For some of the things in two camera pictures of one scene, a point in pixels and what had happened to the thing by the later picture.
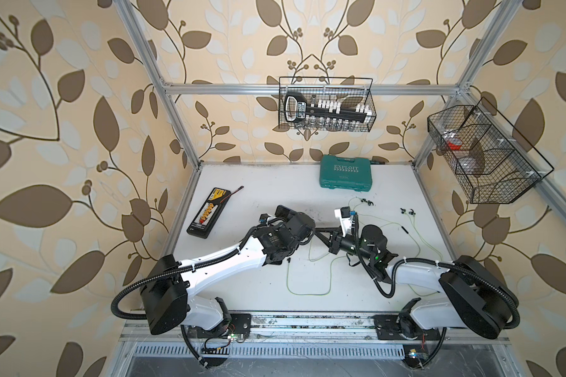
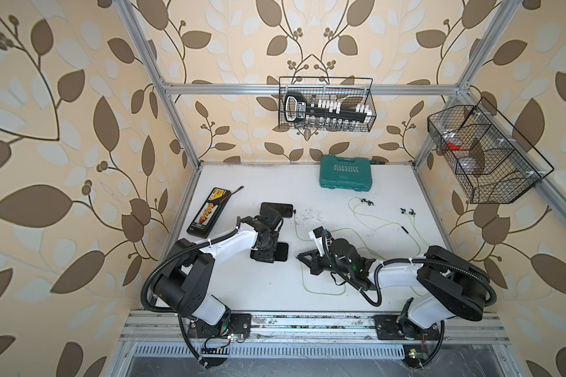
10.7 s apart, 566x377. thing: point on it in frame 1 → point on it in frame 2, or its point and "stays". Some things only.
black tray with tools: (207, 217) stays
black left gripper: (299, 246) → (269, 256)
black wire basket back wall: (326, 104) stays
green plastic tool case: (347, 174) stays
